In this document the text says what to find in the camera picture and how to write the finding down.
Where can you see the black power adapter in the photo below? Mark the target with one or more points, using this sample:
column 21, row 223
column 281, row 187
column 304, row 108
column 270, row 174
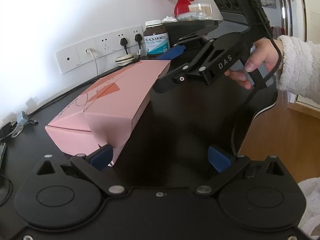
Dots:
column 7, row 130

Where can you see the pink cardboard box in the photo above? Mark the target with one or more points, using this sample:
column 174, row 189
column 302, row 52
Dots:
column 112, row 105

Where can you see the black power plug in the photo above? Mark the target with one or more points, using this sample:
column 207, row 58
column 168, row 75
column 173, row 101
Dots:
column 138, row 40
column 124, row 43

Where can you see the white crumpled tissue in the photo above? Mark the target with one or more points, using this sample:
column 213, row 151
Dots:
column 169, row 19

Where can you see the person's right forearm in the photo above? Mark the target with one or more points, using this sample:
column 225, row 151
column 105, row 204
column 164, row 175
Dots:
column 300, row 65

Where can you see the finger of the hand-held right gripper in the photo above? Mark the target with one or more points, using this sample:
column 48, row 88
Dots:
column 170, row 82
column 170, row 53

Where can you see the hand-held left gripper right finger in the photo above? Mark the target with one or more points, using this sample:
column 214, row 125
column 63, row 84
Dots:
column 218, row 158

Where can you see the blue power adapter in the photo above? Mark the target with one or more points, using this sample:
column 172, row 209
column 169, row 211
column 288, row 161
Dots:
column 22, row 118

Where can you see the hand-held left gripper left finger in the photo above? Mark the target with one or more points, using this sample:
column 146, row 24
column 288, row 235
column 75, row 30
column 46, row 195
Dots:
column 101, row 155

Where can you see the black desktop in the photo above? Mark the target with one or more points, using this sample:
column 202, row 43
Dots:
column 187, row 120

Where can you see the black appliance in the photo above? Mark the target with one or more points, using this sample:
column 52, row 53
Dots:
column 195, row 28

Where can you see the white wall socket panel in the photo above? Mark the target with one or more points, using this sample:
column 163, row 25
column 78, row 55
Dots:
column 82, row 52

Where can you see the white fuzzy robe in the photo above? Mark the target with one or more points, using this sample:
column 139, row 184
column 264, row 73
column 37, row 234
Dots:
column 311, row 205

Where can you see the person's right hand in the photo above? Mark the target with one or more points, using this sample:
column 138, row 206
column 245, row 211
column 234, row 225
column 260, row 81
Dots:
column 267, row 55

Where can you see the red vase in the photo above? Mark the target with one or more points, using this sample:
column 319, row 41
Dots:
column 181, row 5

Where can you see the smartphone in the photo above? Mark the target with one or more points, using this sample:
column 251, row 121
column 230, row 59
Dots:
column 2, row 156

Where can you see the brown supplement bottle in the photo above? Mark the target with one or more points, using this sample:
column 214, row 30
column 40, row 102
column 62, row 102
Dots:
column 156, row 41

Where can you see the framed wall picture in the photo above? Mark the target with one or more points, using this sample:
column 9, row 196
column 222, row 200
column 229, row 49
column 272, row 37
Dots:
column 268, row 2

